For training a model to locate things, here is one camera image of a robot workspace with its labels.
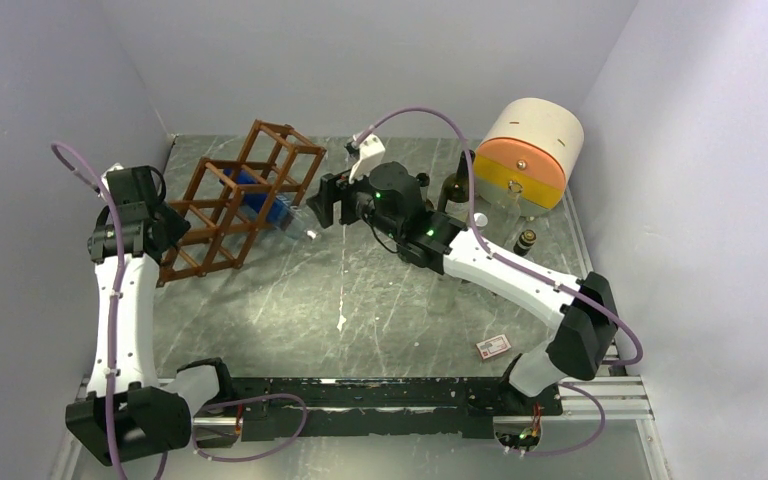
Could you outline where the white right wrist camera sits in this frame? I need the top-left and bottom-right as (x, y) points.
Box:
(346, 133), (386, 183)

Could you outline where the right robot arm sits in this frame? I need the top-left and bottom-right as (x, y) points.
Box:
(306, 162), (618, 414)

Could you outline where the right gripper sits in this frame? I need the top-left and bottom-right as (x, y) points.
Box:
(306, 158), (403, 242)

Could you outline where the dark small bottle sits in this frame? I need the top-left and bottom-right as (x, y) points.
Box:
(512, 229), (537, 257)

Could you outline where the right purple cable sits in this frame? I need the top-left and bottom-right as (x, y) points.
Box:
(352, 107), (645, 460)

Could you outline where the clear glass bottle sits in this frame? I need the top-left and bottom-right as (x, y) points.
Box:
(485, 180), (523, 247)

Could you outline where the cream orange cylindrical box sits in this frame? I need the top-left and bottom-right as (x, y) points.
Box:
(473, 98), (584, 217)

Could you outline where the dark bottle behind arm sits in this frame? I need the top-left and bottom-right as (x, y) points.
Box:
(416, 172), (430, 201)

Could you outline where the small red white box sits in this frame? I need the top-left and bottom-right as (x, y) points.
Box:
(476, 334), (512, 361)

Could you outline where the green glass wine bottle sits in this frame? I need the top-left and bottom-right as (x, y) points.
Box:
(436, 152), (470, 223)

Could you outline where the white bottle cap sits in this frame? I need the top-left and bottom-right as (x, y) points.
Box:
(473, 212), (488, 230)

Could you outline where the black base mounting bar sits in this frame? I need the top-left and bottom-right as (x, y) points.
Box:
(194, 377), (563, 445)

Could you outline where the blue plastic water bottle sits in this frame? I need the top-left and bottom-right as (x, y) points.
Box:
(237, 193), (321, 242)

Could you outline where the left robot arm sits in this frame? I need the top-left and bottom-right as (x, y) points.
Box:
(65, 165), (237, 467)

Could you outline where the brown wooden wine rack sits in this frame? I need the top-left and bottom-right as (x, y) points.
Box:
(157, 120), (327, 287)

